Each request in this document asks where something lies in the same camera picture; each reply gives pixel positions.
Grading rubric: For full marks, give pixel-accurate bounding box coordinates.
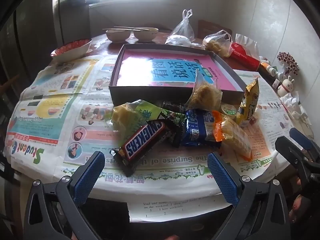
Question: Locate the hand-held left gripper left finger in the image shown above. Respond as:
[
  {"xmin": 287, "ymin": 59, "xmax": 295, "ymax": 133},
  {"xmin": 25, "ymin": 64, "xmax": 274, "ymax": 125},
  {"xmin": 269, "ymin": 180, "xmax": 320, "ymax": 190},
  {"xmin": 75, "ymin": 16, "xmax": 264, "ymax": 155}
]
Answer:
[{"xmin": 24, "ymin": 151, "xmax": 105, "ymax": 240}]

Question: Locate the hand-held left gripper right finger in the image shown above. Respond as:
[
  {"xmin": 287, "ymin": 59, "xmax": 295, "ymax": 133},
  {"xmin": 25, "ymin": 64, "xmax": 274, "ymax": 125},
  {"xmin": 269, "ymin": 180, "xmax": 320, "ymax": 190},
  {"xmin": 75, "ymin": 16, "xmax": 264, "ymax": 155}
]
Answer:
[{"xmin": 207, "ymin": 152, "xmax": 292, "ymax": 240}]

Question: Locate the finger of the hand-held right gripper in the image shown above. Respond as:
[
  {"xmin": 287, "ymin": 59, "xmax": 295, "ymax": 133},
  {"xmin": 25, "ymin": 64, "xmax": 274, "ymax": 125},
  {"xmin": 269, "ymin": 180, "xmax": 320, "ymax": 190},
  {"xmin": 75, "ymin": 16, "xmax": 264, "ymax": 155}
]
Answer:
[
  {"xmin": 290, "ymin": 127, "xmax": 320, "ymax": 160},
  {"xmin": 275, "ymin": 135, "xmax": 320, "ymax": 178}
]

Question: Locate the orange-ended clear biscuit packet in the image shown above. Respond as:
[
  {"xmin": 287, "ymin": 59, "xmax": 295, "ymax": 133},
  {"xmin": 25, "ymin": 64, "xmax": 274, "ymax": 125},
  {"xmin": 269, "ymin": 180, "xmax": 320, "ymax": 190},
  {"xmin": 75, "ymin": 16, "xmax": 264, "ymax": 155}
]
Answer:
[{"xmin": 212, "ymin": 110, "xmax": 253, "ymax": 162}]

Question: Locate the blue snack packet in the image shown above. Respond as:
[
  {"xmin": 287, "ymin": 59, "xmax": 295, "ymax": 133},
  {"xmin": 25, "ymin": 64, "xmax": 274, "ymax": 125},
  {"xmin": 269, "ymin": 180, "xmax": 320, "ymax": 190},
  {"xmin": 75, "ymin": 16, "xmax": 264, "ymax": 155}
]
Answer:
[{"xmin": 180, "ymin": 109, "xmax": 223, "ymax": 147}]

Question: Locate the brown chocolate bar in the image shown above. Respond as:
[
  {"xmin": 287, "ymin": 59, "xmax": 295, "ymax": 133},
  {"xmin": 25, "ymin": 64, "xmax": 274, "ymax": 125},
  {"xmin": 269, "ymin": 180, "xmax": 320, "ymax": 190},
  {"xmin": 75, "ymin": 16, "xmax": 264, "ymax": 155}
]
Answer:
[{"xmin": 110, "ymin": 120, "xmax": 168, "ymax": 177}]

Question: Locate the yellow snack packet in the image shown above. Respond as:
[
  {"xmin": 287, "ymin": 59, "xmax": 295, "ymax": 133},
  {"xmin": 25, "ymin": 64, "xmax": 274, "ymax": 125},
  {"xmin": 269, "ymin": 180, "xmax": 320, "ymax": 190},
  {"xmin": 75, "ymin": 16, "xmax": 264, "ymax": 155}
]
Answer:
[{"xmin": 236, "ymin": 77, "xmax": 260, "ymax": 128}]

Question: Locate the green packet with yellow pastry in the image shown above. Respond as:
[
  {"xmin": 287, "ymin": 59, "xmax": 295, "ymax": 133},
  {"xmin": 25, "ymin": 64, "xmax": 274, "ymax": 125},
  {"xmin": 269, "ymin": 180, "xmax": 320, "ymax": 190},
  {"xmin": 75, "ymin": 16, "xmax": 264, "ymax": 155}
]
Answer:
[{"xmin": 105, "ymin": 99, "xmax": 165, "ymax": 133}]

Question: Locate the clear packet of shredded snack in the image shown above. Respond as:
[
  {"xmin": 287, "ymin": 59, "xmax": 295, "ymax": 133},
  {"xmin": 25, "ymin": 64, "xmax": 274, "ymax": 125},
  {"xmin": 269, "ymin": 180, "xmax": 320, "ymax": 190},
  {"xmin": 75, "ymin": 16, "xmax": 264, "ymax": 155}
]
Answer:
[{"xmin": 186, "ymin": 69, "xmax": 223, "ymax": 112}]

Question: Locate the dark red snack packet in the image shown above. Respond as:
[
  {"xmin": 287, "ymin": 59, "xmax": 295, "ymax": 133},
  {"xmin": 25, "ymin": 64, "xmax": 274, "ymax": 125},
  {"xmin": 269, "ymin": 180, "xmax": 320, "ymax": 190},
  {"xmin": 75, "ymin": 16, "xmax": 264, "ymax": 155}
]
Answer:
[{"xmin": 162, "ymin": 101, "xmax": 187, "ymax": 113}]

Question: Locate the dark cardboard box tray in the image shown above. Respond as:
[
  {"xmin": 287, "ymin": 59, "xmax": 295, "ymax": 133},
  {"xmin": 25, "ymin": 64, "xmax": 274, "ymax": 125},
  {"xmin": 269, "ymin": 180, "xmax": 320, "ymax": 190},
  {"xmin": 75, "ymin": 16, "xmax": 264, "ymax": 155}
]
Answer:
[{"xmin": 109, "ymin": 44, "xmax": 247, "ymax": 105}]

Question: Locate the person's right hand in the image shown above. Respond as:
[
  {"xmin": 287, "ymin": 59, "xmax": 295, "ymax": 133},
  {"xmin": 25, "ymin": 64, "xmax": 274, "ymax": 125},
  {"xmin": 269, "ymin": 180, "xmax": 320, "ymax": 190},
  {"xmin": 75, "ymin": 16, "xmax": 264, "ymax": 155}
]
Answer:
[{"xmin": 289, "ymin": 195, "xmax": 312, "ymax": 223}]

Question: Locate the white crumpled tissue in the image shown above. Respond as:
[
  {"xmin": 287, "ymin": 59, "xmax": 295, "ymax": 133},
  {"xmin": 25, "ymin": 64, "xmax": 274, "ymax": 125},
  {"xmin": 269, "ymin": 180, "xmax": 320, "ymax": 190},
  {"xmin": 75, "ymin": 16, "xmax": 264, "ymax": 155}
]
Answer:
[{"xmin": 281, "ymin": 92, "xmax": 313, "ymax": 135}]

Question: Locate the paper sheet with green heading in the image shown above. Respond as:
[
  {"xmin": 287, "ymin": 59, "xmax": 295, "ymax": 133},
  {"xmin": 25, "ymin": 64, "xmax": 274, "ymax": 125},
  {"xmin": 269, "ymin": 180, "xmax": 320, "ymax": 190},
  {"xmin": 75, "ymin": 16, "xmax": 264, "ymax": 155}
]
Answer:
[{"xmin": 235, "ymin": 69, "xmax": 294, "ymax": 130}]

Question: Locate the white rabbit figurine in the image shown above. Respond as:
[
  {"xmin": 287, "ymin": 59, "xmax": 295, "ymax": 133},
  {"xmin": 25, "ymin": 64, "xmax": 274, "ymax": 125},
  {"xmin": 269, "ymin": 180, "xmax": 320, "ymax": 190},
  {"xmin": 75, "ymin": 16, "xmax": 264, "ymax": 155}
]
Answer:
[{"xmin": 277, "ymin": 76, "xmax": 295, "ymax": 97}]

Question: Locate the white printed worksheet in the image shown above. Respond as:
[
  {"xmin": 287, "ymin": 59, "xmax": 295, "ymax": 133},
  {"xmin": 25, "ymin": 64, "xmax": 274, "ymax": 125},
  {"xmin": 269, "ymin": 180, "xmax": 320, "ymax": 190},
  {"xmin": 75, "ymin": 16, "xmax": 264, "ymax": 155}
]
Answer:
[{"xmin": 127, "ymin": 196, "xmax": 233, "ymax": 222}]

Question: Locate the small green-lid jelly cup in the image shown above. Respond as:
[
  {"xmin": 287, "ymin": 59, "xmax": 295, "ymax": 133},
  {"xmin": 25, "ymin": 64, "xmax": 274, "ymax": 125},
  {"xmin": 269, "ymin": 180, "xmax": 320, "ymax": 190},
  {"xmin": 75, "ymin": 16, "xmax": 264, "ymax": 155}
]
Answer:
[{"xmin": 220, "ymin": 103, "xmax": 238, "ymax": 117}]

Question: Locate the brown bottle with orange cap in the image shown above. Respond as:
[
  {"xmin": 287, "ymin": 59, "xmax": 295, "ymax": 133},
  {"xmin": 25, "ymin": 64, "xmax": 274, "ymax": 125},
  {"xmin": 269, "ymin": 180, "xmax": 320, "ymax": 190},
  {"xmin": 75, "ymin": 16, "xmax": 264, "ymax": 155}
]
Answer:
[{"xmin": 259, "ymin": 62, "xmax": 279, "ymax": 84}]

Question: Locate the dried flower decoration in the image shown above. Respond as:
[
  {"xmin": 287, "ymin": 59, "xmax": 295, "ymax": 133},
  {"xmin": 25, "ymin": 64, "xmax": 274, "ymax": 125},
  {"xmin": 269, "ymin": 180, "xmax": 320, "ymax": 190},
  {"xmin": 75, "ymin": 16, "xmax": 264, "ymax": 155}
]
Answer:
[{"xmin": 277, "ymin": 52, "xmax": 300, "ymax": 75}]

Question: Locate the colourful newspaper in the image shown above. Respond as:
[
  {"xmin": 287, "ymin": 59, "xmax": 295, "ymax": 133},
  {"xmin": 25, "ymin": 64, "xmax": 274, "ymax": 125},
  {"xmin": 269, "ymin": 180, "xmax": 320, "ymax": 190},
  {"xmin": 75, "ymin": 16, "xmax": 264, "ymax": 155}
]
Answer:
[{"xmin": 4, "ymin": 54, "xmax": 294, "ymax": 203}]

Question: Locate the red tissue pack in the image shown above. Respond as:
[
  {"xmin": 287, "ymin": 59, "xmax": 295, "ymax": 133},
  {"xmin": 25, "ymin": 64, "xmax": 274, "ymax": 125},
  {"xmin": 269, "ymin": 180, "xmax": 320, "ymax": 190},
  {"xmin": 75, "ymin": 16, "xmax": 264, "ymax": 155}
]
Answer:
[{"xmin": 229, "ymin": 34, "xmax": 262, "ymax": 72}]

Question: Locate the wooden chair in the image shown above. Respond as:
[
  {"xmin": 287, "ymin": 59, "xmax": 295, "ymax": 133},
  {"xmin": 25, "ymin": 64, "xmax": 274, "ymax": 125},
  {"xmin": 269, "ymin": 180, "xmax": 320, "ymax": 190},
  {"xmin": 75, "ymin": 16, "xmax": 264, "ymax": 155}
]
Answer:
[
  {"xmin": 197, "ymin": 19, "xmax": 233, "ymax": 38},
  {"xmin": 0, "ymin": 74, "xmax": 21, "ymax": 98}
]

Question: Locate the pink and blue book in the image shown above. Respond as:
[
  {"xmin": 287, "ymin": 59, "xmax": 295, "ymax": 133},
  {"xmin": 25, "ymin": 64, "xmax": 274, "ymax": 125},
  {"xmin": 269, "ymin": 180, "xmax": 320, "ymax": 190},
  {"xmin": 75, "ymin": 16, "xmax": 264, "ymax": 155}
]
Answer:
[{"xmin": 117, "ymin": 49, "xmax": 238, "ymax": 92}]

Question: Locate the plastic bag of yellow pastries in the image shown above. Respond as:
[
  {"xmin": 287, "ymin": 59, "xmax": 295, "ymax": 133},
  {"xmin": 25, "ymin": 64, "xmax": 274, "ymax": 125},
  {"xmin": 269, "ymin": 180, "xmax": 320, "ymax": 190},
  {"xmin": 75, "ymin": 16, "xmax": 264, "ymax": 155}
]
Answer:
[{"xmin": 202, "ymin": 30, "xmax": 233, "ymax": 57}]

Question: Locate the red patterned bowl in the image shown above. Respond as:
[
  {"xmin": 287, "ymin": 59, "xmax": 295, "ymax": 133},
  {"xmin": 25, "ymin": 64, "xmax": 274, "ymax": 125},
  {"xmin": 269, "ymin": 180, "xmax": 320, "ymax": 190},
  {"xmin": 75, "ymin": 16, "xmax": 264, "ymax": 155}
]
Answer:
[{"xmin": 50, "ymin": 39, "xmax": 92, "ymax": 60}]

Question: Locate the dark refrigerator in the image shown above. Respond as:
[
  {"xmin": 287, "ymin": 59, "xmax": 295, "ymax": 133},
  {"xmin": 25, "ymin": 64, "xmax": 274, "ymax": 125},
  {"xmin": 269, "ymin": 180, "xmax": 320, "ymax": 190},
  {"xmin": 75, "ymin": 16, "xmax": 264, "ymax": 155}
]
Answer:
[{"xmin": 0, "ymin": 0, "xmax": 90, "ymax": 110}]

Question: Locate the white bowl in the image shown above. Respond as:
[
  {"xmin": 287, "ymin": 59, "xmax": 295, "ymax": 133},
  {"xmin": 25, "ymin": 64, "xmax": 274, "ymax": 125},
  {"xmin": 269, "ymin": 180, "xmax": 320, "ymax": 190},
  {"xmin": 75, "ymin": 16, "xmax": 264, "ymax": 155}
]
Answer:
[
  {"xmin": 132, "ymin": 27, "xmax": 159, "ymax": 42},
  {"xmin": 105, "ymin": 29, "xmax": 131, "ymax": 43}
]

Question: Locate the tall clear plastic bag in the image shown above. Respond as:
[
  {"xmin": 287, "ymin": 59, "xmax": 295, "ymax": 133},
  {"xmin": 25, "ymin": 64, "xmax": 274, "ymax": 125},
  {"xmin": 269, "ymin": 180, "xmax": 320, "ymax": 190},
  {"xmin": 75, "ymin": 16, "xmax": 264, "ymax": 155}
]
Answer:
[{"xmin": 171, "ymin": 9, "xmax": 195, "ymax": 42}]

